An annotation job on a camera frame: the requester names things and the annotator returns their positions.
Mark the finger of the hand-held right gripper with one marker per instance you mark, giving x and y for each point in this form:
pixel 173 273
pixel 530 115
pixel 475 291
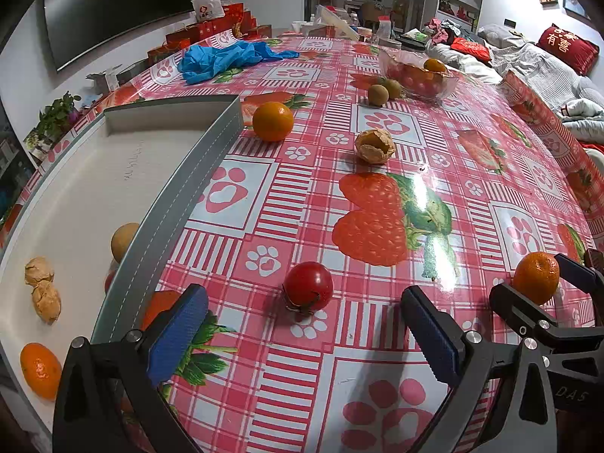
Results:
pixel 580 276
pixel 514 306

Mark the open grey cardboard box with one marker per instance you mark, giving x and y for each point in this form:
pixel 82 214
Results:
pixel 101 81

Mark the plastic jar with red lid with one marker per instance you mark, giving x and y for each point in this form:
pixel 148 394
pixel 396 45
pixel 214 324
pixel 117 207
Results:
pixel 384 28

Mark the red pillow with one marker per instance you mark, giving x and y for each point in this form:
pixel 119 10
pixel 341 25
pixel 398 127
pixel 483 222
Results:
pixel 566 48

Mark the stack of red gift boxes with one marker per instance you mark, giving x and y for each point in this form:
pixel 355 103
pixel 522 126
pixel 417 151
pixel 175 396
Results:
pixel 222 26

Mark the large orange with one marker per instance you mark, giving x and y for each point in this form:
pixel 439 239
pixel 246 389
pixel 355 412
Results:
pixel 272 121

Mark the glass display cabinet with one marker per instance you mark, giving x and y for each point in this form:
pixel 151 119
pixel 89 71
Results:
pixel 12 165

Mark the red printed tablecloth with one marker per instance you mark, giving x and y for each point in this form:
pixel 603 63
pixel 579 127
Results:
pixel 330 188

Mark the pile of red tomatoes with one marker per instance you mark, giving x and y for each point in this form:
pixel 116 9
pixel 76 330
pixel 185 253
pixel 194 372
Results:
pixel 415 80

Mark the white paper bag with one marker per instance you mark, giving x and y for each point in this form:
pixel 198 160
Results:
pixel 207 7

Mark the red wall picture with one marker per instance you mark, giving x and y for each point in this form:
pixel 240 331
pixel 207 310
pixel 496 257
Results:
pixel 457 8

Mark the grey blanket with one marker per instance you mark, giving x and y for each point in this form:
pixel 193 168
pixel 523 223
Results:
pixel 542 71

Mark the black television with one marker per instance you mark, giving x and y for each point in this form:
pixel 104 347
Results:
pixel 118 4

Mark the pile of blue gloves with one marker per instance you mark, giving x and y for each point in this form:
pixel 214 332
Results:
pixel 222 59

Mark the wooden chair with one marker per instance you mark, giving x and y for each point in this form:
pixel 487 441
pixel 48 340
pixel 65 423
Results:
pixel 373 12

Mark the red cloth bag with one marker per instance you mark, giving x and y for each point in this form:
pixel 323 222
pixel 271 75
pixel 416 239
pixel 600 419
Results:
pixel 469 49

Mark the round tan fruit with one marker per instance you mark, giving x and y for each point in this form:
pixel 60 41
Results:
pixel 122 240

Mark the large white tray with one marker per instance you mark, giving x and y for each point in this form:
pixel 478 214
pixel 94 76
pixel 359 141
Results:
pixel 118 174

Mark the small orange mandarin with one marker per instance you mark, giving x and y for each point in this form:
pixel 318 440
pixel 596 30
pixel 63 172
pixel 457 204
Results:
pixel 434 65
pixel 535 277
pixel 40 370

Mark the clear glass bowl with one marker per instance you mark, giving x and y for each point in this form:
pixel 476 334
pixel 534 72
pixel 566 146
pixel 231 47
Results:
pixel 391 63

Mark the potted green plant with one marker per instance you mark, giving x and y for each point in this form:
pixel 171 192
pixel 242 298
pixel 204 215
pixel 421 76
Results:
pixel 59 115

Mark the tan cracked fruit shell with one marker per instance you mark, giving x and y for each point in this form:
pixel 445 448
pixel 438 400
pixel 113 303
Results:
pixel 38 270
pixel 375 147
pixel 46 301

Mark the brown kiwi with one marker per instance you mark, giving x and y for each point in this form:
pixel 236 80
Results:
pixel 395 87
pixel 377 95

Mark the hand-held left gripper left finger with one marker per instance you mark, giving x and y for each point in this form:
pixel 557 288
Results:
pixel 181 335

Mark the large picture frame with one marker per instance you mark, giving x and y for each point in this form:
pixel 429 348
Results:
pixel 575 3

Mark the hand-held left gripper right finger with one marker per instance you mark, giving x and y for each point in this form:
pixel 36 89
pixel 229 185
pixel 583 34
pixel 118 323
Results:
pixel 432 335

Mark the clear plastic bag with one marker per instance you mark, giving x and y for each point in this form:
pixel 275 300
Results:
pixel 336 21

